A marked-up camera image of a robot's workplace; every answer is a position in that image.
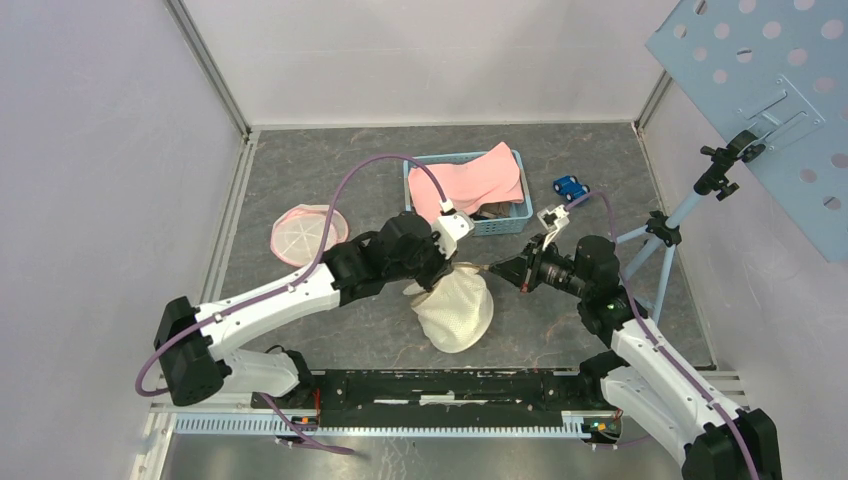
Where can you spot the blue toy car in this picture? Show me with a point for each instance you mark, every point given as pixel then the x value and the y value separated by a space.
pixel 570 188

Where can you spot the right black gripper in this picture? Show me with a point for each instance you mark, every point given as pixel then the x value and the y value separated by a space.
pixel 523 271

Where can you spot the white mesh laundry bag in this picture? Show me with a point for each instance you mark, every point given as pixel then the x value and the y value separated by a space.
pixel 296 235

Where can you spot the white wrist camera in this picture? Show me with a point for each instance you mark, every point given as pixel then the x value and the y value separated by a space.
pixel 451 226
pixel 554 219

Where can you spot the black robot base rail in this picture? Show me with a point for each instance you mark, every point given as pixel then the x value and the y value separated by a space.
pixel 476 398

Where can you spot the blue tripod stand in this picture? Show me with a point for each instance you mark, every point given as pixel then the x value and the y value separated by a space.
pixel 663 231

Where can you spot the pink bra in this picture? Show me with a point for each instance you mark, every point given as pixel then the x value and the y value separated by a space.
pixel 494 177

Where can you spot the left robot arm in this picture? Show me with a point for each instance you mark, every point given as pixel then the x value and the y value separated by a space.
pixel 200 349

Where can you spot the beige bra in basket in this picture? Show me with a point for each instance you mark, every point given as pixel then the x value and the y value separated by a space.
pixel 498 211

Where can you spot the blue perforated panel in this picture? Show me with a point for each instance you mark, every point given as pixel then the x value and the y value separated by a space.
pixel 777 69

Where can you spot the white cable tray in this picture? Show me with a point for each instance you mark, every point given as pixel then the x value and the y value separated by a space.
pixel 569 427

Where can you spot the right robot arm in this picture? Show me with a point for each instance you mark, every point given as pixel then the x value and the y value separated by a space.
pixel 709 435

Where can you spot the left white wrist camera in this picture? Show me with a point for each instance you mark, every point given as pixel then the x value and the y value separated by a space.
pixel 451 226

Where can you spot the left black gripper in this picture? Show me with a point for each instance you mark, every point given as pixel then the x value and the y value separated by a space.
pixel 441 267

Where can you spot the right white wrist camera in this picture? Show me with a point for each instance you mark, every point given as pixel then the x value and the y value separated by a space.
pixel 554 219

